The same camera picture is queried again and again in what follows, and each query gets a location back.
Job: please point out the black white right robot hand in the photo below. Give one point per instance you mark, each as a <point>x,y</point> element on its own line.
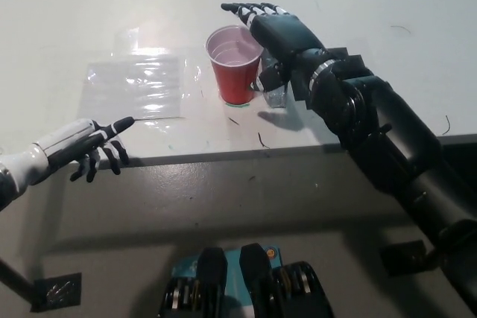
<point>283,33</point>

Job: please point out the red plastic cup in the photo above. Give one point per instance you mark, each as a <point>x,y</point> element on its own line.
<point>233,76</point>

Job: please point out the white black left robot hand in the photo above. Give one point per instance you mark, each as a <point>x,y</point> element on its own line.
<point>63,146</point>

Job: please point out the clear pump hand soap bottle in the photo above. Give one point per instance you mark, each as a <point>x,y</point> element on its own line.
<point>276,99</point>

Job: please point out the black tape patch on table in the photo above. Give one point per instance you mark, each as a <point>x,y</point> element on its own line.
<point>300,87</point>

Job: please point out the clear plastic sheet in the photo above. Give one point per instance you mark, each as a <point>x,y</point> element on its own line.
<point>134,89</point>

